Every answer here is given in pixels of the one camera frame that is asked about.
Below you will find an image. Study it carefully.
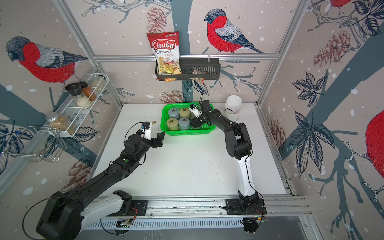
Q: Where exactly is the black lid spice jar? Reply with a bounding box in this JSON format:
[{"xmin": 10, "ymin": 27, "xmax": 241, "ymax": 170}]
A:
[{"xmin": 65, "ymin": 83, "xmax": 92, "ymax": 110}]

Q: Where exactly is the yellow canister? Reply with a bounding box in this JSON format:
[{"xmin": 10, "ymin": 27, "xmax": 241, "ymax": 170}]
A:
[
  {"xmin": 166, "ymin": 118, "xmax": 179, "ymax": 131},
  {"xmin": 179, "ymin": 108, "xmax": 191, "ymax": 119}
]

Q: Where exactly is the red cassava chips bag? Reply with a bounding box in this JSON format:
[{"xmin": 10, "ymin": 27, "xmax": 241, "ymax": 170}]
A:
[{"xmin": 147, "ymin": 31, "xmax": 182, "ymax": 79}]

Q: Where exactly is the blue canister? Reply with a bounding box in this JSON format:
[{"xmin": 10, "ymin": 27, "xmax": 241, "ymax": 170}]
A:
[
  {"xmin": 168, "ymin": 108, "xmax": 180, "ymax": 120},
  {"xmin": 178, "ymin": 117, "xmax": 191, "ymax": 131}
]

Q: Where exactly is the green plastic basket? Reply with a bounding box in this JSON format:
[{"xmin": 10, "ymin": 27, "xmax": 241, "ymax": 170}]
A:
[{"xmin": 161, "ymin": 103, "xmax": 216, "ymax": 136}]

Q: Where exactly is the small snack packet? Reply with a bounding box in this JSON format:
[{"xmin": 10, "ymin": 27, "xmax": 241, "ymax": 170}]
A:
[{"xmin": 191, "ymin": 69, "xmax": 207, "ymax": 83}]

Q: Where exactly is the white round lamp device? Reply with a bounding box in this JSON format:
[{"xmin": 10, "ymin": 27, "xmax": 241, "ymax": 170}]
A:
[{"xmin": 224, "ymin": 95, "xmax": 243, "ymax": 122}]

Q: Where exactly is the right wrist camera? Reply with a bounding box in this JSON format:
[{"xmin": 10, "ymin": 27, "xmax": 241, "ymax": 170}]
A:
[{"xmin": 190, "ymin": 104, "xmax": 202, "ymax": 118}]

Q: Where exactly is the silver lid spice jar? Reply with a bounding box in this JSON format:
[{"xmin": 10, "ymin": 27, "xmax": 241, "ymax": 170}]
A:
[{"xmin": 45, "ymin": 113, "xmax": 76, "ymax": 135}]

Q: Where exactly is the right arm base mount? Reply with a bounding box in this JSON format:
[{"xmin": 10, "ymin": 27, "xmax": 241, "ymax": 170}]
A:
[{"xmin": 221, "ymin": 191, "xmax": 267, "ymax": 215}]

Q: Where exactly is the pale spice jar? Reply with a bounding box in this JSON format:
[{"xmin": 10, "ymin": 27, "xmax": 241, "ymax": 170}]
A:
[{"xmin": 91, "ymin": 75, "xmax": 106, "ymax": 91}]

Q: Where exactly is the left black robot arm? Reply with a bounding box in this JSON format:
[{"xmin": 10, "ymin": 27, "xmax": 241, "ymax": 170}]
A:
[{"xmin": 36, "ymin": 132, "xmax": 166, "ymax": 240}]

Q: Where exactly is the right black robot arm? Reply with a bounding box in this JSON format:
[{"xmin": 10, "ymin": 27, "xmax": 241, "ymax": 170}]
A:
[{"xmin": 190, "ymin": 100, "xmax": 260, "ymax": 211}]

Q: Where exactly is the black hanging wall basket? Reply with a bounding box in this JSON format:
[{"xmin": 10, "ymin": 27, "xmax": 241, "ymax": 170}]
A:
[{"xmin": 155, "ymin": 58, "xmax": 220, "ymax": 81}]

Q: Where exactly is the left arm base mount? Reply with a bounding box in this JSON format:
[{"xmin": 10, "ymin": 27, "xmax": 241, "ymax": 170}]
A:
[{"xmin": 108, "ymin": 190, "xmax": 149, "ymax": 217}]

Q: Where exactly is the orange spice bottle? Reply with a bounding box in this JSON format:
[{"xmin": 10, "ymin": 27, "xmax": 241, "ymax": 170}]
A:
[{"xmin": 79, "ymin": 81, "xmax": 97, "ymax": 102}]

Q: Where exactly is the white wire spice rack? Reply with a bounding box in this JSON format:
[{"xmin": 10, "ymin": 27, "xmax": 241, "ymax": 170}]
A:
[{"xmin": 32, "ymin": 73, "xmax": 110, "ymax": 138}]

